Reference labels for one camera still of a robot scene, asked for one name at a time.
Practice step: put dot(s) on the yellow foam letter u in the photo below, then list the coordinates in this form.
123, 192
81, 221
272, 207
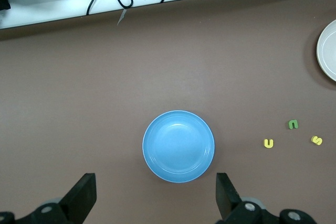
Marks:
268, 146

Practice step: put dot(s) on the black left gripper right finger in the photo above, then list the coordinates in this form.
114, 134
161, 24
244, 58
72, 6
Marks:
228, 203

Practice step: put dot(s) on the blue plate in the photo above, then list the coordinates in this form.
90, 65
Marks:
178, 146

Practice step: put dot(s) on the white paper scrap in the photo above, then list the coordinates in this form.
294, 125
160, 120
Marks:
122, 16

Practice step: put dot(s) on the green foam letter n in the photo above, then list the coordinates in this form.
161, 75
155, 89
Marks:
293, 121

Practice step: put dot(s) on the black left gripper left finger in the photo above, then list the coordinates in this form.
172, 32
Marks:
78, 197

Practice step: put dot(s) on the yellow foam letter s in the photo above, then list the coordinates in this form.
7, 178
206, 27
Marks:
316, 140

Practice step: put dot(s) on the beige plate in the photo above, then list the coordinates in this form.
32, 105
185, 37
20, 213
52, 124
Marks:
328, 51

